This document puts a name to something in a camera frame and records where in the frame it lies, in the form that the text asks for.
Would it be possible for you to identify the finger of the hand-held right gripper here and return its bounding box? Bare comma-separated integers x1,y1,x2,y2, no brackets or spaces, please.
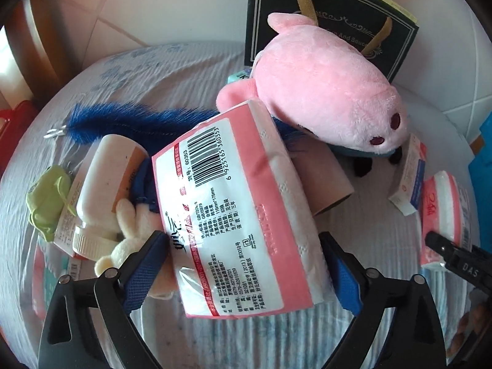
425,231,467,273

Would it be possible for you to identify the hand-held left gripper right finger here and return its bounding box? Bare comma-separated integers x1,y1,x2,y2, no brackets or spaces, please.
318,231,448,369

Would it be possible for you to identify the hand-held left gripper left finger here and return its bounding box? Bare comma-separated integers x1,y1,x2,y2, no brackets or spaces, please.
37,231,170,369

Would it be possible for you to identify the large pink tissue pack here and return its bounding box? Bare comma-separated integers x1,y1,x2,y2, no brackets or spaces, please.
151,99,334,319

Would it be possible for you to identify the green soft toy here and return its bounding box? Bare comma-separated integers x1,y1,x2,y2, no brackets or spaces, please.
26,165,75,235

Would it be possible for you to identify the small pink tissue pack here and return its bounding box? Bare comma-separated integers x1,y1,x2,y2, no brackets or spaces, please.
420,171,471,270

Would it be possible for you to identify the cream plush toy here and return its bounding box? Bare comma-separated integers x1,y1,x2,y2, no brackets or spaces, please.
94,157,181,300

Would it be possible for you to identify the white pink medicine box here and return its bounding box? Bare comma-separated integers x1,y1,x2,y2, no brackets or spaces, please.
388,133,428,216

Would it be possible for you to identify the white plastic bottle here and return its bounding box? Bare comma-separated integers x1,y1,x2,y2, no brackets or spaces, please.
72,134,149,260

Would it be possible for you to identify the red bag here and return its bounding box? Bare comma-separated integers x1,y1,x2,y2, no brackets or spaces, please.
0,100,39,170

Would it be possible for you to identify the pink plush pig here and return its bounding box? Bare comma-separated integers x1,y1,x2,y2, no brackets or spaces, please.
216,12,410,177

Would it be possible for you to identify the colourful snack packet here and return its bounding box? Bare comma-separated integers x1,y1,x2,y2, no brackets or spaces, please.
227,67,256,85

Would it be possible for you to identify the black gift bag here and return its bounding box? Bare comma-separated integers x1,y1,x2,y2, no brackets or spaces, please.
244,0,419,83

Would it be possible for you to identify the blue fur tail keychain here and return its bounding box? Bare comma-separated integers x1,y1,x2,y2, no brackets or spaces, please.
44,102,323,150

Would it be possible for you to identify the wooden frame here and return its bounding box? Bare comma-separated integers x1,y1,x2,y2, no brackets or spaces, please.
15,0,62,104

